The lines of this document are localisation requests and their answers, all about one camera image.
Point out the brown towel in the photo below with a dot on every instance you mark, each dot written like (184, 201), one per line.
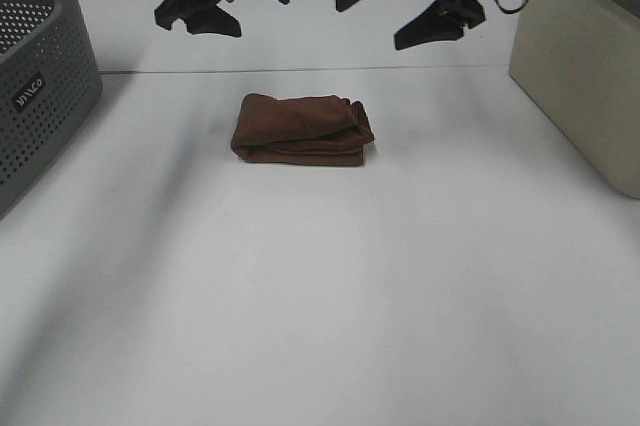
(312, 131)

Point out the beige storage bin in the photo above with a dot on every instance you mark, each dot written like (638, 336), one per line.
(578, 60)

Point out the grey perforated laundry basket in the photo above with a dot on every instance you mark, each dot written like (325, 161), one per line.
(50, 83)

